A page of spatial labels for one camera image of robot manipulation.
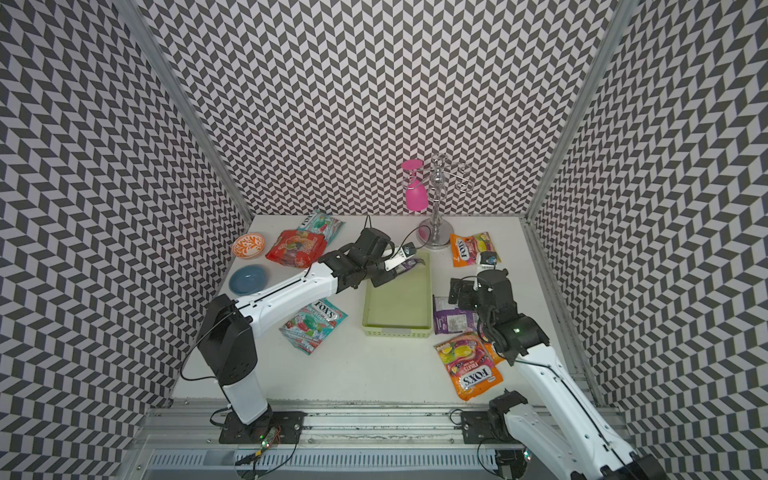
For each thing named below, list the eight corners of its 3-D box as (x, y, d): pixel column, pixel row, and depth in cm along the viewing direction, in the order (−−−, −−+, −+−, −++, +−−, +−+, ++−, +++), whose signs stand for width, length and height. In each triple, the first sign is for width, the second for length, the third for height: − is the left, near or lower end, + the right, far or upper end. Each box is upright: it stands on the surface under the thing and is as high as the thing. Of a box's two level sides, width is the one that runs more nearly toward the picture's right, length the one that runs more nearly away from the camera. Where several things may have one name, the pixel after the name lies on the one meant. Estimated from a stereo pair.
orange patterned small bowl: (233, 258, 107) (228, 252, 105) (241, 239, 113) (237, 233, 111) (259, 258, 107) (255, 252, 105) (266, 239, 113) (263, 233, 111)
